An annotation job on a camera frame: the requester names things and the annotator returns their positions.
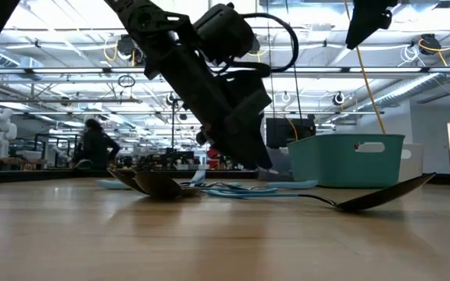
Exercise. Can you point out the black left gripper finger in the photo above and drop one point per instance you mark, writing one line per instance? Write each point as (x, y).
(248, 97)
(225, 140)

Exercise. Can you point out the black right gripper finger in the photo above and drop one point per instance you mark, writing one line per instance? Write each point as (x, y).
(369, 15)

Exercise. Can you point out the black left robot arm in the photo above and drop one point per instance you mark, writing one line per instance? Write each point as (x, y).
(147, 15)

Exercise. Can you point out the black equipment box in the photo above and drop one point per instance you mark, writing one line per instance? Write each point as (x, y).
(287, 132)

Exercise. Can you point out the grey translucent plastic bin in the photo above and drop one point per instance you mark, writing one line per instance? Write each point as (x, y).
(281, 164)

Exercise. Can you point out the teal plastic bin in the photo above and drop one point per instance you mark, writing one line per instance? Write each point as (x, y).
(326, 168)

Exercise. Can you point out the person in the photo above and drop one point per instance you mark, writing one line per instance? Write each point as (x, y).
(98, 148)

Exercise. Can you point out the white plastic bin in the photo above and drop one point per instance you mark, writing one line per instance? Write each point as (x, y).
(414, 168)

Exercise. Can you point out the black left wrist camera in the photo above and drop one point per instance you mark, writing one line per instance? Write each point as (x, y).
(221, 33)

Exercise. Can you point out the silver ventilation duct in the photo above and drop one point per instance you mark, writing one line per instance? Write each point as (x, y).
(404, 87)

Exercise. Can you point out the black aluminium table frame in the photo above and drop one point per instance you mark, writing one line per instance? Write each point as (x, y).
(33, 177)

